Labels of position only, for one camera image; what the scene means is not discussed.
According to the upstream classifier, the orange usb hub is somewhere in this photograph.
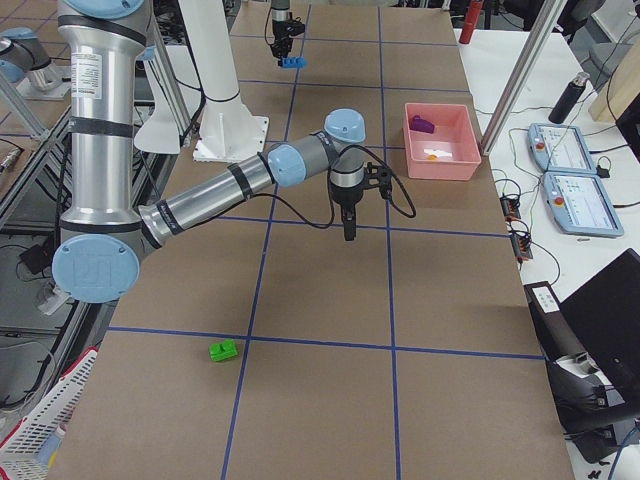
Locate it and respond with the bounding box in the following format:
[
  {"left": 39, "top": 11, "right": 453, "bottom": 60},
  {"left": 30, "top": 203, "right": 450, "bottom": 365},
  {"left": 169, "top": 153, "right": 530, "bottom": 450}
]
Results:
[
  {"left": 510, "top": 232, "right": 533, "bottom": 264},
  {"left": 500, "top": 195, "right": 522, "bottom": 222}
]

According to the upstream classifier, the aluminium frame post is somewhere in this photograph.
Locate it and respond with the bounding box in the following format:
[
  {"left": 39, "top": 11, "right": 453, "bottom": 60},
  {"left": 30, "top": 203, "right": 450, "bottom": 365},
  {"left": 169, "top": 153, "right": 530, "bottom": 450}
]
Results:
[{"left": 479, "top": 0, "right": 567, "bottom": 156}]

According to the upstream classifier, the upper teach pendant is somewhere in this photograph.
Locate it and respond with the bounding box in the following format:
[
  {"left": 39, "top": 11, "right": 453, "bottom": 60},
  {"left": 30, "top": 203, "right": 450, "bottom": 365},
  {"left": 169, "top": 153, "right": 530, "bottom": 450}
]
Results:
[{"left": 527, "top": 123, "right": 596, "bottom": 174}]

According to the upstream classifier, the black bottle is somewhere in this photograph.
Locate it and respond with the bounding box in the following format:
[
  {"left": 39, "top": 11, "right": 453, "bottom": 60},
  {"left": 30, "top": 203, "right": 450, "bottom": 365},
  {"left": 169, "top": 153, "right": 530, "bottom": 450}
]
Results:
[{"left": 548, "top": 71, "right": 590, "bottom": 124}]

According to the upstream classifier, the lower teach pendant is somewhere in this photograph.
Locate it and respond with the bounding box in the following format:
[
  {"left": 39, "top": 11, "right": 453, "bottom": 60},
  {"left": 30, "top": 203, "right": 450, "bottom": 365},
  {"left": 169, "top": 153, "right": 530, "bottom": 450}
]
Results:
[{"left": 542, "top": 171, "right": 624, "bottom": 238}]

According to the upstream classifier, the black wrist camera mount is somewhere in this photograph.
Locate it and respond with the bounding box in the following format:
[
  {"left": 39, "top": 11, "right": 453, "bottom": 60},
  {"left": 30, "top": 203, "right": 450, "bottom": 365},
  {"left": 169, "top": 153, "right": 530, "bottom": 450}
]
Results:
[{"left": 363, "top": 162, "right": 392, "bottom": 200}]

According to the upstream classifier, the green block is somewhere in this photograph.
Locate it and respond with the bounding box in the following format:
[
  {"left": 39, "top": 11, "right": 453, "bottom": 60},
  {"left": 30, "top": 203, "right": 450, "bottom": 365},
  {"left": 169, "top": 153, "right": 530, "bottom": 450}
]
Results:
[{"left": 209, "top": 339, "right": 238, "bottom": 362}]

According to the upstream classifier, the pink plastic box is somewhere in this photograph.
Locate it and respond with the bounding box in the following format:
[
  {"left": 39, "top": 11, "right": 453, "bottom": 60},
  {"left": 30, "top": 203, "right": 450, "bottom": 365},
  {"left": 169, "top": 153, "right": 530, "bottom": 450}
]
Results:
[{"left": 403, "top": 103, "right": 481, "bottom": 181}]

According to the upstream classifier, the black laptop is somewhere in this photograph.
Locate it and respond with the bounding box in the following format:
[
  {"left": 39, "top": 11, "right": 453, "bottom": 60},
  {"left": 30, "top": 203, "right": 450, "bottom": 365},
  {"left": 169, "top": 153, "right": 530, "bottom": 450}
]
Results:
[{"left": 560, "top": 248, "right": 639, "bottom": 401}]

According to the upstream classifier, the white plastic basket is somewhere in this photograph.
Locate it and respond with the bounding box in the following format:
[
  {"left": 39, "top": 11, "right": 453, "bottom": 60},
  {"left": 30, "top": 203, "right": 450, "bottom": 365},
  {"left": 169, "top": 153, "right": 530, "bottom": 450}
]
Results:
[{"left": 1, "top": 347, "right": 98, "bottom": 479}]

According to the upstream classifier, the white camera stand post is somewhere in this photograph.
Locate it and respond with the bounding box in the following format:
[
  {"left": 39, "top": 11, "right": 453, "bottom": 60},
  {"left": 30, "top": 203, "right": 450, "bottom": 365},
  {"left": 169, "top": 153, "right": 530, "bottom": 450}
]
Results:
[{"left": 179, "top": 0, "right": 269, "bottom": 162}]

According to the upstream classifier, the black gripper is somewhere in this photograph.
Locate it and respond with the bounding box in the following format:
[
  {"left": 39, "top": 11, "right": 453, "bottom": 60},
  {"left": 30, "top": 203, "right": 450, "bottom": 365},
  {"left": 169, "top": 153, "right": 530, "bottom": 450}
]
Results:
[
  {"left": 331, "top": 185, "right": 363, "bottom": 241},
  {"left": 272, "top": 20, "right": 305, "bottom": 65}
]

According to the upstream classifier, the long blue block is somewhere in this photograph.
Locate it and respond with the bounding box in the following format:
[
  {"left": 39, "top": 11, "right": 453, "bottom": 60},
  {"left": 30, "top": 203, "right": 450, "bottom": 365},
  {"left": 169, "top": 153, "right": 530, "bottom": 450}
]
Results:
[{"left": 278, "top": 56, "right": 307, "bottom": 69}]

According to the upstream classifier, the lower orange usb hub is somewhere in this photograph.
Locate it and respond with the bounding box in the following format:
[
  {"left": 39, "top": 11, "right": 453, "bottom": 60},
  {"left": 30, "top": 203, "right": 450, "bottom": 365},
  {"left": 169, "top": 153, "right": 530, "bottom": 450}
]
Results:
[{"left": 510, "top": 232, "right": 533, "bottom": 264}]

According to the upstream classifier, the red bottle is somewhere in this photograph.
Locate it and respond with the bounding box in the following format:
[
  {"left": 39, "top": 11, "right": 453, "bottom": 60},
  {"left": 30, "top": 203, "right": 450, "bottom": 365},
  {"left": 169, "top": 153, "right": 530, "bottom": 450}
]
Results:
[{"left": 459, "top": 0, "right": 484, "bottom": 45}]

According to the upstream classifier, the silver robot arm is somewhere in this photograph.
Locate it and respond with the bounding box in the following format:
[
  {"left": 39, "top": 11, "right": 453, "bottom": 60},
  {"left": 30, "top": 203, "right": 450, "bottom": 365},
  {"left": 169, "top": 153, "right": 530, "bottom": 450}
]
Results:
[
  {"left": 52, "top": 1, "right": 366, "bottom": 303},
  {"left": 269, "top": 0, "right": 306, "bottom": 69}
]

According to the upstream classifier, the purple block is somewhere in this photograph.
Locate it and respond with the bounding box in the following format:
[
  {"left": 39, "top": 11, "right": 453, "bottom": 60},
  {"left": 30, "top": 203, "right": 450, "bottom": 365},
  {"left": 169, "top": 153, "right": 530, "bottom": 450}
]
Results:
[{"left": 409, "top": 115, "right": 436, "bottom": 134}]

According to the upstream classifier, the upper orange usb hub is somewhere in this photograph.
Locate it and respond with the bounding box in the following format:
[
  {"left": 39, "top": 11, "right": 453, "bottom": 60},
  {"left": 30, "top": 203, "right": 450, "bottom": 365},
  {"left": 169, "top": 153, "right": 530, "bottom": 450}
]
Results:
[{"left": 500, "top": 195, "right": 522, "bottom": 222}]

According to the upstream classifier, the teach pendant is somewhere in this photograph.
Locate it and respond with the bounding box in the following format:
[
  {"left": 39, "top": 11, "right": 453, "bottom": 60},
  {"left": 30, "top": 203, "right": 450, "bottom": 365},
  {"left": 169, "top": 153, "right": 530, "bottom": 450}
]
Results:
[
  {"left": 542, "top": 171, "right": 624, "bottom": 238},
  {"left": 527, "top": 123, "right": 596, "bottom": 174}
]

